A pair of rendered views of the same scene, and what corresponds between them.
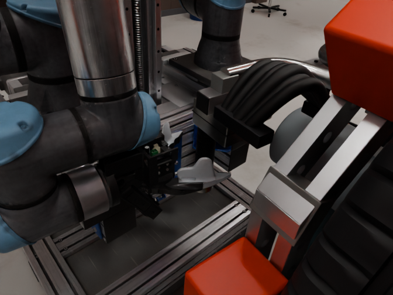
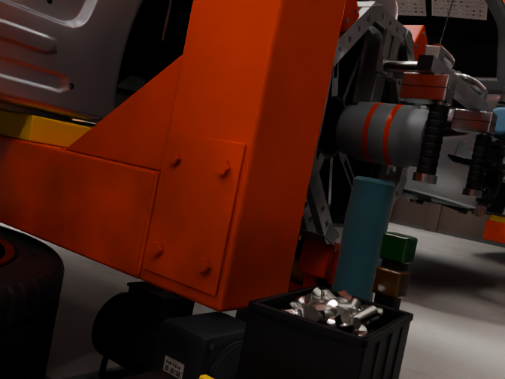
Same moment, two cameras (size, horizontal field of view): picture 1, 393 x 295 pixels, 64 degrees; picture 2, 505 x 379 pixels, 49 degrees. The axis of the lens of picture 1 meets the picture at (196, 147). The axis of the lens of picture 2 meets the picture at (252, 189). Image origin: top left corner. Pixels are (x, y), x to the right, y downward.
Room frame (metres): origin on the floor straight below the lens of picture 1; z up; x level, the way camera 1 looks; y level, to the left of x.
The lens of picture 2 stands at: (1.60, -0.86, 0.71)
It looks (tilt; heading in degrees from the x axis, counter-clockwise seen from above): 2 degrees down; 165
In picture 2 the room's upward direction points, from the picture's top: 11 degrees clockwise
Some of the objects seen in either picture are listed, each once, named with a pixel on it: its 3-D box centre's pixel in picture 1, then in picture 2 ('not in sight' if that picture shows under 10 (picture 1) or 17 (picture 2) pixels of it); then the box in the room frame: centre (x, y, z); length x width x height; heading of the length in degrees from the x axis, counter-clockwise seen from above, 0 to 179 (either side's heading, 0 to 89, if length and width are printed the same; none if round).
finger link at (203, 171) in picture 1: (204, 170); (461, 151); (0.39, -0.02, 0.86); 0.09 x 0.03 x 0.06; 93
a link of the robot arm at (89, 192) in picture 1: (89, 189); not in sight; (0.33, 0.16, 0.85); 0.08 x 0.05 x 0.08; 39
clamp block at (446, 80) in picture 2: not in sight; (427, 88); (0.66, -0.30, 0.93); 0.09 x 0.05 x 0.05; 39
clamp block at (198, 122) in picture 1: (220, 117); (473, 121); (0.45, -0.04, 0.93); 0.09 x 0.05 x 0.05; 39
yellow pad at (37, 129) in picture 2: not in sight; (43, 130); (0.41, -0.99, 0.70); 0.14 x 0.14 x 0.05; 39
